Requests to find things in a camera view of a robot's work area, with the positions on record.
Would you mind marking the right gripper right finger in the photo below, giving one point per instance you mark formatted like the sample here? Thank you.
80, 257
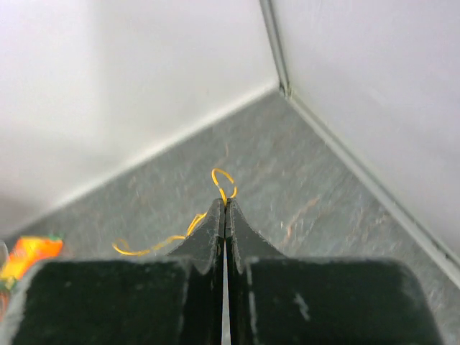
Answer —
275, 299

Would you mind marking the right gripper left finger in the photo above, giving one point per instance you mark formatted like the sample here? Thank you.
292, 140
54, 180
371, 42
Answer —
172, 299

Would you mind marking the orange juice carton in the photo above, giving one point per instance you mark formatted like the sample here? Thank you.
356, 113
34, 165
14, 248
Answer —
28, 251

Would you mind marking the aluminium corner post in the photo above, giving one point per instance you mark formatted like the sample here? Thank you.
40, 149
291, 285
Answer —
273, 33

